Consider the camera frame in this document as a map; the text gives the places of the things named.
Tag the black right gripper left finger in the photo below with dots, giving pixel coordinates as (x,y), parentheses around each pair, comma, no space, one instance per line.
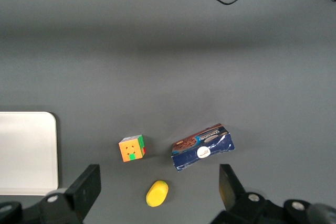
(84,195)

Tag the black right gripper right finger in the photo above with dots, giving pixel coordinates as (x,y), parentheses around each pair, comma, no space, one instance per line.
(231,187)

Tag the blue cookie box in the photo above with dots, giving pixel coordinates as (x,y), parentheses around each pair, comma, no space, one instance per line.
(202,153)

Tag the pale pink rectangular tray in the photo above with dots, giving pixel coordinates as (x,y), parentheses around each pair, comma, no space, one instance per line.
(26,153)

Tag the colourful puzzle cube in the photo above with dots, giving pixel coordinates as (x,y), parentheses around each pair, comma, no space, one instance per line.
(130,151)

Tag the yellow lemon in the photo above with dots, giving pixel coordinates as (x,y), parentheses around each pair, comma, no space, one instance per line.
(157,194)

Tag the dark grey table mat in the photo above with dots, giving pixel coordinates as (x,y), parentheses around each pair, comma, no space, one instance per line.
(168,64)

